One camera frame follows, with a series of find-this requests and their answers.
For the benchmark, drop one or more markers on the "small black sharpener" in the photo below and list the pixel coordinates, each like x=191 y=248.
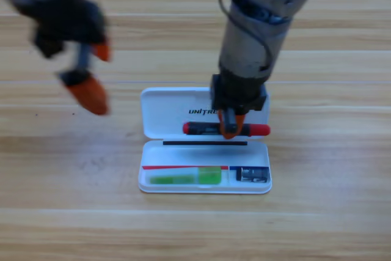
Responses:
x=253 y=174

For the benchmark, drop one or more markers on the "red black marker pen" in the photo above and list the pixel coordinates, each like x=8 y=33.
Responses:
x=201 y=128

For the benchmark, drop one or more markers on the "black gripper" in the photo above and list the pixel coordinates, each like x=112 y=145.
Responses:
x=70 y=19
x=238 y=96

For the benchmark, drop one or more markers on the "white Unitree pencil case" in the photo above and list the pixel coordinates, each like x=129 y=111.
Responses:
x=189 y=155

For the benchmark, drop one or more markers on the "green white glue stick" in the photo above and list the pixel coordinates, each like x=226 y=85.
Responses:
x=195 y=177

